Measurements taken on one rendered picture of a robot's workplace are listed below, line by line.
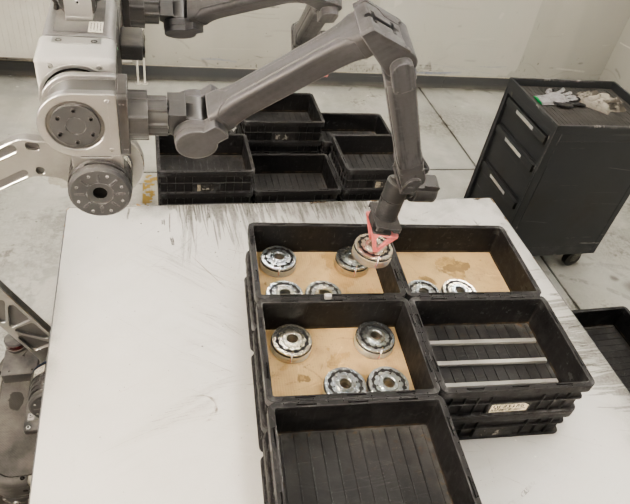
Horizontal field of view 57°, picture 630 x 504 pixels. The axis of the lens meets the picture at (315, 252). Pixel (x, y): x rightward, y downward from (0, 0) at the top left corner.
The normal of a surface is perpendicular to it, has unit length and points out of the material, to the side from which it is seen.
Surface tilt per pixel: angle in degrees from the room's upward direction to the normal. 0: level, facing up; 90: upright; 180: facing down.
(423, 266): 0
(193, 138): 109
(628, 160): 90
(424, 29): 90
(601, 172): 90
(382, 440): 0
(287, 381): 0
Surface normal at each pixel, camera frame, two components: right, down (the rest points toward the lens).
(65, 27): 0.15, -0.73
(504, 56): 0.22, 0.67
